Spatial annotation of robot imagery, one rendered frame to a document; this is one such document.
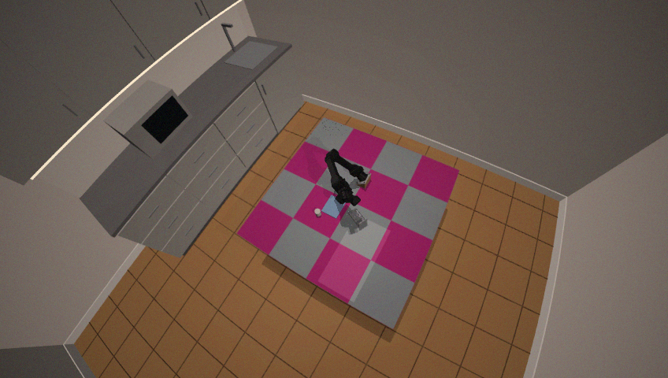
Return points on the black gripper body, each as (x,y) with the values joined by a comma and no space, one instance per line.
(356,199)

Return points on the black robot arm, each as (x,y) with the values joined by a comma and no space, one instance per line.
(337,181)

